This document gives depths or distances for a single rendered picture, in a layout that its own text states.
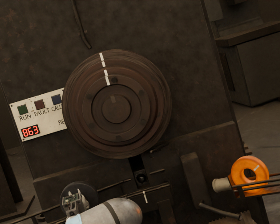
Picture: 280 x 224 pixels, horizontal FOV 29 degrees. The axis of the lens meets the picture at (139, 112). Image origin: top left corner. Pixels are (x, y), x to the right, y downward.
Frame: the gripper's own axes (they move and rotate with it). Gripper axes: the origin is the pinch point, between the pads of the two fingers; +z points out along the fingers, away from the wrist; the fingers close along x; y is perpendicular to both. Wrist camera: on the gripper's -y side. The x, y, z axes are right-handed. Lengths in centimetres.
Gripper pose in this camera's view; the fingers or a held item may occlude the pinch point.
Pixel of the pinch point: (78, 196)
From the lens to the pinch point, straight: 215.5
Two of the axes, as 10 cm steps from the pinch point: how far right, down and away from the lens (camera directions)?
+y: -2.9, -8.6, -4.3
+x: -9.5, 3.0, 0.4
